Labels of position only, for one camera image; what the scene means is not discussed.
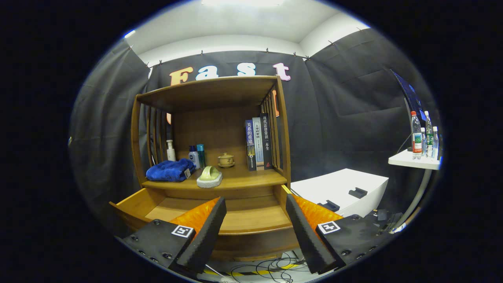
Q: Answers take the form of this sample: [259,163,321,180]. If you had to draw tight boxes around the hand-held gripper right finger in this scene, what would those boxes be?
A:
[286,193,393,275]

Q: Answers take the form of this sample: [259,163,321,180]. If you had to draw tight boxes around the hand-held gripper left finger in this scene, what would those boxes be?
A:
[116,197,228,275]

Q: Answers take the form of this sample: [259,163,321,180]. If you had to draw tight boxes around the wooden drawer with black knob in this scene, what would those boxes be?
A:
[109,185,301,262]

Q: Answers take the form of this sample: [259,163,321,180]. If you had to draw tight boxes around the white drawer unit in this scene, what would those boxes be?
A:
[290,168,389,218]

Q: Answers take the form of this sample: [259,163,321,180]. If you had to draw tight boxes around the wooden countertop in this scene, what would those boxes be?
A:
[141,163,288,191]

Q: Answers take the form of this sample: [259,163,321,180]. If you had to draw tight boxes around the wooden cabinet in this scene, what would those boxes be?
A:
[109,75,301,262]

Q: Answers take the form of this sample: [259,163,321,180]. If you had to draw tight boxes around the blue towel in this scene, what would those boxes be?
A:
[146,158,196,182]

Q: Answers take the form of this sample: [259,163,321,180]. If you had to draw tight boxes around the white bottle with blue cap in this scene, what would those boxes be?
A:
[188,145,200,169]

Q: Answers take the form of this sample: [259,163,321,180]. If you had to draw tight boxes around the book with black spine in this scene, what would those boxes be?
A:
[260,113,273,170]

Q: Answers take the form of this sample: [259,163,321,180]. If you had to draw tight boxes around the book with pale spine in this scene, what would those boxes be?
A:
[252,117,264,170]

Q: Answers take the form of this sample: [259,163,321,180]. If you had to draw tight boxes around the white side table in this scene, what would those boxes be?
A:
[388,149,441,232]

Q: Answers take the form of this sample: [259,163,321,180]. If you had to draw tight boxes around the water bottle with red label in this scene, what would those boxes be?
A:
[411,111,422,160]

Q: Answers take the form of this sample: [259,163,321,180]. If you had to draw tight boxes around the water bottle with green label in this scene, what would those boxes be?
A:
[424,111,433,158]

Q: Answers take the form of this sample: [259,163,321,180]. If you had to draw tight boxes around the floor cables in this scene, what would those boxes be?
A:
[204,252,315,283]

